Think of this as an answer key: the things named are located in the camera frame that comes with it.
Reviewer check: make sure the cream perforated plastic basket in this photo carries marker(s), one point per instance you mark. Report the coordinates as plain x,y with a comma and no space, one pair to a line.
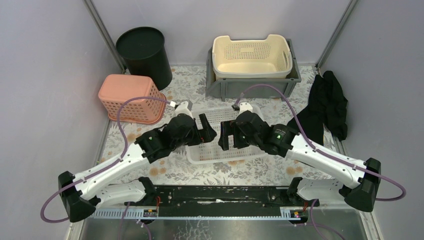
258,58

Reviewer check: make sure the grey plastic storage bin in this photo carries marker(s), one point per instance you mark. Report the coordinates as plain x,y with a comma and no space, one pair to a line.
230,88

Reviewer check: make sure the white perforated plastic basket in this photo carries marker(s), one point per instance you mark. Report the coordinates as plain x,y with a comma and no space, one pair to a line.
211,152

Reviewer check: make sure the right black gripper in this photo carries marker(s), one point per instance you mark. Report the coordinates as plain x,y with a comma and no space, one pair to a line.
227,128

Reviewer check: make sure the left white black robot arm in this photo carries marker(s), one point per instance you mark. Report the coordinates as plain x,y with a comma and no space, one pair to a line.
87,191

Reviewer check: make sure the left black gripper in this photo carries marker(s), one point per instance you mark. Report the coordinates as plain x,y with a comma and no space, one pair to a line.
200,130

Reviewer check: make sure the large black cylindrical container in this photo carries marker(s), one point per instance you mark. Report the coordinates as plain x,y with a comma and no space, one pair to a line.
143,52

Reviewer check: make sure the aluminium frame rail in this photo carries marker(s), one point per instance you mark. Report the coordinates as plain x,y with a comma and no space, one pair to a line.
149,214

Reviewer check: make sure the floral patterned table mat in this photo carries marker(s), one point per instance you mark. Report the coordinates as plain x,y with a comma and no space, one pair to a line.
189,83

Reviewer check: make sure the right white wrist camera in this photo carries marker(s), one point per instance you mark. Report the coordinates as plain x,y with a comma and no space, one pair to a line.
247,107

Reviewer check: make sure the black crumpled cloth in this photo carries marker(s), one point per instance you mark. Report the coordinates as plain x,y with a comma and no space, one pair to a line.
326,108

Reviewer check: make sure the pink perforated plastic basket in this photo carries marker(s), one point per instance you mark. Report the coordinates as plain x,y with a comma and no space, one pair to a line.
118,88

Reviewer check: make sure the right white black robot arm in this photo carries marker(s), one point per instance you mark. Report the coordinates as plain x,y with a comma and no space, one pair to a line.
354,181

